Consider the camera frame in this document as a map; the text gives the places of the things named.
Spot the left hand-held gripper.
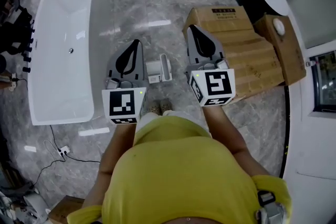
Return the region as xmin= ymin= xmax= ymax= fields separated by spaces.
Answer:
xmin=101 ymin=39 xmax=149 ymax=125

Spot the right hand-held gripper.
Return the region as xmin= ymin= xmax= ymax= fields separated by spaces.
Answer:
xmin=184 ymin=25 xmax=236 ymax=108

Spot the person's left forearm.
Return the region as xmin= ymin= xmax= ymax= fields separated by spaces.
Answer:
xmin=81 ymin=123 xmax=137 ymax=210

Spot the person's right forearm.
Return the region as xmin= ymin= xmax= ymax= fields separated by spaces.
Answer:
xmin=202 ymin=106 xmax=271 ymax=179

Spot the large torn cardboard box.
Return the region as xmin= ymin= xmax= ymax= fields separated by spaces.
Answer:
xmin=182 ymin=6 xmax=286 ymax=105

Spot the person's left shoe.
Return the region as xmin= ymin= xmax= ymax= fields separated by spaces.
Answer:
xmin=148 ymin=99 xmax=161 ymax=115

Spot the person's shoe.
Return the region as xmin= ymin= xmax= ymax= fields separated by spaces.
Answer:
xmin=160 ymin=98 xmax=173 ymax=116
xmin=148 ymin=99 xmax=161 ymax=115

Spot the person's right shoe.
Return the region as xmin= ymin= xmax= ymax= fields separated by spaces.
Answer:
xmin=160 ymin=98 xmax=173 ymax=116

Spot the white rectangular bathtub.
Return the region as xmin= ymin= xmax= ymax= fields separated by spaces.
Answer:
xmin=27 ymin=0 xmax=106 ymax=126

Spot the white round object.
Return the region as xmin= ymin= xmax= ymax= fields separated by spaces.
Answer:
xmin=272 ymin=17 xmax=286 ymax=36

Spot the flat cardboard box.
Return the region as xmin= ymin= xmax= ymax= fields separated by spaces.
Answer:
xmin=253 ymin=14 xmax=307 ymax=87

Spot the black office chair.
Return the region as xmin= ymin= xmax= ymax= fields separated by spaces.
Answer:
xmin=0 ymin=0 xmax=36 ymax=73

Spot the yellow shirt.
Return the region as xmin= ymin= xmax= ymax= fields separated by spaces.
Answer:
xmin=67 ymin=115 xmax=292 ymax=224

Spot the black framed window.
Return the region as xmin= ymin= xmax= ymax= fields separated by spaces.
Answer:
xmin=312 ymin=51 xmax=336 ymax=113

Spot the small cardboard box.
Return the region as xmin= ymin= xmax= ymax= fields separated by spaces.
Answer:
xmin=48 ymin=195 xmax=86 ymax=224

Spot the white floor appliance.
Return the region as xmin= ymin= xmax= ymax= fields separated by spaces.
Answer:
xmin=23 ymin=193 xmax=49 ymax=221

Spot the thin black cable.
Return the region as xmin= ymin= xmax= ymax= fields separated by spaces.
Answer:
xmin=33 ymin=140 xmax=65 ymax=189

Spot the grey shoulder strap device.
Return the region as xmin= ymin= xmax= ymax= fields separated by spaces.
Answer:
xmin=256 ymin=190 xmax=287 ymax=224

